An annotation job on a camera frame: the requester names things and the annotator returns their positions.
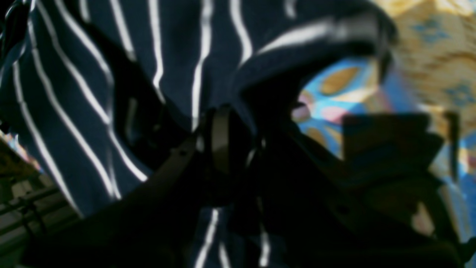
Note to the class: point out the right gripper white right finger image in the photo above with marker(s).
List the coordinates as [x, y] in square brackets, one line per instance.
[377, 207]

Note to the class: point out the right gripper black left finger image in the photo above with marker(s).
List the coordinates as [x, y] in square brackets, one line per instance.
[153, 226]

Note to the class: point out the navy white striped T-shirt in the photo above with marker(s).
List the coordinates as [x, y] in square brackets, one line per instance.
[166, 124]

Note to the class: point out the patterned tile tablecloth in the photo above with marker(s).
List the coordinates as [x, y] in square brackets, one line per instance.
[427, 67]

